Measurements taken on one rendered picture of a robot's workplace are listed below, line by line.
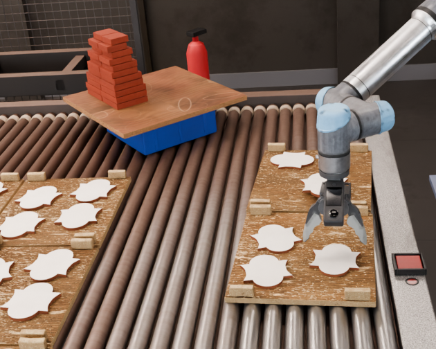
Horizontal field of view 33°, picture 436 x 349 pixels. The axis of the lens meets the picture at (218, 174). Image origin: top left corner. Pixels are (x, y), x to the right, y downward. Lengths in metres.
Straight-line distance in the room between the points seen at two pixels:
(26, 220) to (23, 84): 1.16
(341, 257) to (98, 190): 0.82
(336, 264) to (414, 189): 2.43
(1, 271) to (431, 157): 3.15
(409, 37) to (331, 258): 0.58
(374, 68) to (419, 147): 2.88
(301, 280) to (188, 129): 0.97
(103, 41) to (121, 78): 0.14
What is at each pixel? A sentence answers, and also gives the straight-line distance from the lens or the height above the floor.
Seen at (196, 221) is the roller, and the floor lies 0.91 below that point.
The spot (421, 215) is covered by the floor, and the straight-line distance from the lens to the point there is 4.00.
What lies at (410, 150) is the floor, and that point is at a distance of 4.72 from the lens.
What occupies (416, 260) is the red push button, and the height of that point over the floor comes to 0.93.
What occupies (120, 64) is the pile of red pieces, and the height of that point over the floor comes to 1.20.
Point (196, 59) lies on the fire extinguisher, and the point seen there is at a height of 0.45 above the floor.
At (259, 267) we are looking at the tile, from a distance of 1.86.
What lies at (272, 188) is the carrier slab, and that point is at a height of 0.94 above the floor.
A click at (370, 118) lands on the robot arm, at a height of 1.30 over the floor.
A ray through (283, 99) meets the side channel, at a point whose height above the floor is 0.93.
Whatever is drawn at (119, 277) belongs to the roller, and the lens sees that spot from 1.93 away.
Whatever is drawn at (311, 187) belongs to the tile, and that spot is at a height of 0.97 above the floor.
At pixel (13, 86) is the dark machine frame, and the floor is 0.98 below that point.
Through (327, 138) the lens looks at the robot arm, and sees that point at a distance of 1.71.
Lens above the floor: 1.96
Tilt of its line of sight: 26 degrees down
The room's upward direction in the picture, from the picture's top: 5 degrees counter-clockwise
